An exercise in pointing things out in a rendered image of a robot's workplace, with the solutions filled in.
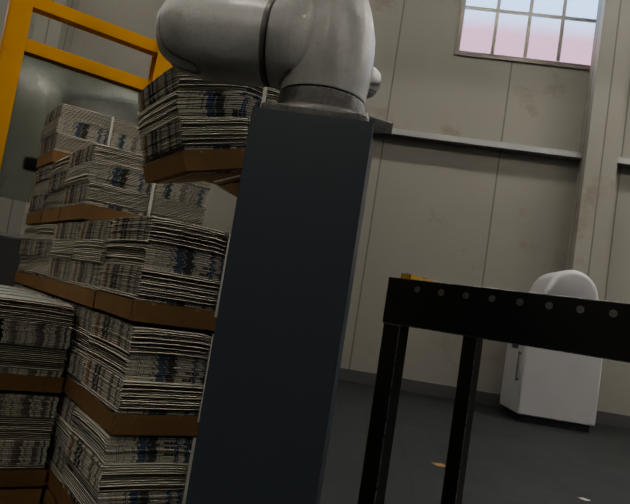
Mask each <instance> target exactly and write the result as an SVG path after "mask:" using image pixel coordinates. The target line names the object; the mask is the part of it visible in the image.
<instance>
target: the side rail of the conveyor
mask: <svg viewBox="0 0 630 504"><path fill-rule="evenodd" d="M382 322H383V323H389V324H395V325H401V326H407V327H413V328H419V329H425V330H431V331H437V332H443V333H450V334H456V335H462V336H468V337H474V338H480V339H486V340H492V341H498V342H504V343H511V344H517V345H523V346H529V347H535V348H541V349H547V350H553V351H559V352H565V353H572V354H578V355H584V356H590V357H596V358H602V359H608V360H614V361H620V362H627V363H630V303H622V302H613V301H604V300H595V299H586V298H577V297H568V296H559V295H550V294H541V293H532V292H523V291H514V290H505V289H496V288H487V287H478V286H469V285H459V284H450V283H441V282H432V281H423V280H414V279H405V278H396V277H389V280H388V286H387V293H386V300H385V307H384V314H383V320H382Z"/></svg>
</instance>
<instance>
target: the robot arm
mask: <svg viewBox="0 0 630 504"><path fill-rule="evenodd" d="M155 29H156V40H157V45H158V48H159V51H160V53H161V54H162V56H163V57H164V58H165V59H166V60H167V61H169V62H170V63H171V65H172V66H173V67H175V68H176V69H178V70H180V71H182V72H184V73H186V74H188V75H190V76H193V77H195V78H198V79H201V80H205V81H209V82H215V83H220V84H227V85H236V86H248V87H272V88H274V89H276V90H279V91H280V95H279V99H278V102H277V103H275V102H263V103H262V104H261V108H266V109H274V110H282V111H290V112H297V113H305V114H313V115H321V116H329V117H337V118H345V119H352V120H360V121H368V122H373V138H390V137H391V135H392V127H393V123H392V122H389V121H385V120H382V119H378V118H375V117H371V116H368V113H364V111H365V103H366V99H367V98H372V97H373V96H374V95H375V94H376V93H377V91H378V90H379V87H380V84H381V74H380V72H379V71H378V70H377V69H376V68H375V67H374V66H373V63H374V55H375V34H374V24H373V17H372V12H371V8H370V4H369V1H368V0H166V1H165V2H164V3H163V5H162V7H161V8H160V10H159V11H158V14H157V18H156V28H155Z"/></svg>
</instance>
